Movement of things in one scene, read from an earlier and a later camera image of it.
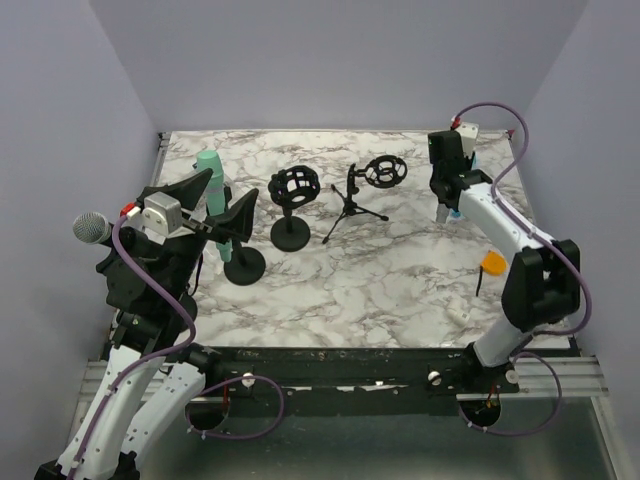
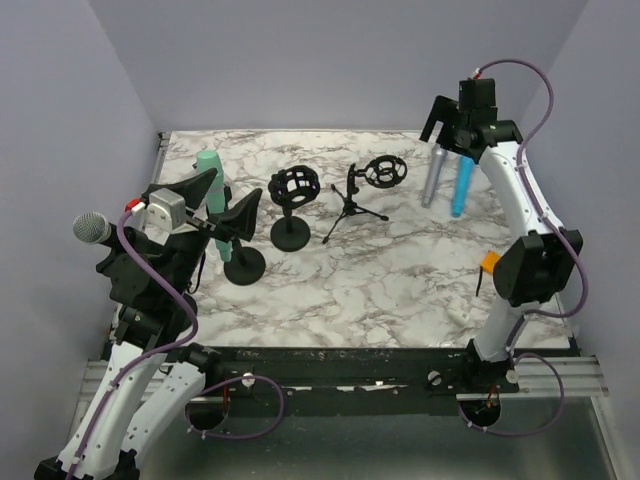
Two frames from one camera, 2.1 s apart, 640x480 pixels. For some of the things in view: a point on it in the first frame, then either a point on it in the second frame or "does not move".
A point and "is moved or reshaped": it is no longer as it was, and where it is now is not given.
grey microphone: (442, 213) is moved or reshaped
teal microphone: (215, 197) does not move
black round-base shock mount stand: (291, 188) does not move
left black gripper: (239, 220) does not move
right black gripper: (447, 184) -> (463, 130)
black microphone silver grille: (94, 228) does not move
